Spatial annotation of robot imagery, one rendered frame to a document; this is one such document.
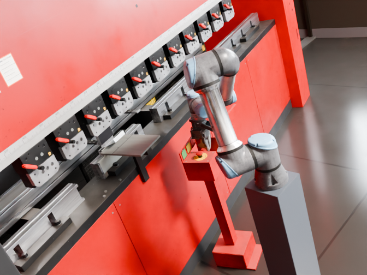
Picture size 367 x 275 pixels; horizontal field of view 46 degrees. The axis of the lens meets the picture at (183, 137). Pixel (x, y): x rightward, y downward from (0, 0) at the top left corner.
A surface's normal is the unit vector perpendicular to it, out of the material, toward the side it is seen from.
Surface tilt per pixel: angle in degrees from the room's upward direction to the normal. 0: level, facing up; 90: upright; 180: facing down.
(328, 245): 0
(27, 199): 90
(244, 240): 0
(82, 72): 90
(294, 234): 90
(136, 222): 90
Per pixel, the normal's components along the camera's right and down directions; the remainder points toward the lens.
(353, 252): -0.29, -0.84
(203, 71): 0.17, 0.11
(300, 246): 0.69, 0.15
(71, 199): 0.83, 0.01
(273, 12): -0.48, 0.54
